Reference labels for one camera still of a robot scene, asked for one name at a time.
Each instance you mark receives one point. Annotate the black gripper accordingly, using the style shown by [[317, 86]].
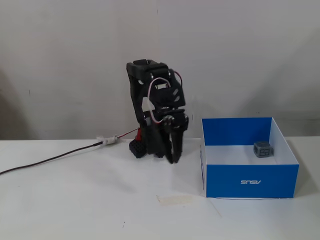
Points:
[[178, 121]]

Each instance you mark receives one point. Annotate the gray hollow block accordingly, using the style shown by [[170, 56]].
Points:
[[263, 150]]

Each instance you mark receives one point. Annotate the black ribbed robot base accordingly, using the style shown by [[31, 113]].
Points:
[[137, 148]]

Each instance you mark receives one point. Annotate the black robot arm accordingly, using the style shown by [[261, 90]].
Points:
[[140, 82]]

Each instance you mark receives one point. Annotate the blue and white cardboard box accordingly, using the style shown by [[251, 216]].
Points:
[[252, 178]]

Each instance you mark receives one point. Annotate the clear tape patch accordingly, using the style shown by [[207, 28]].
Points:
[[174, 200]]

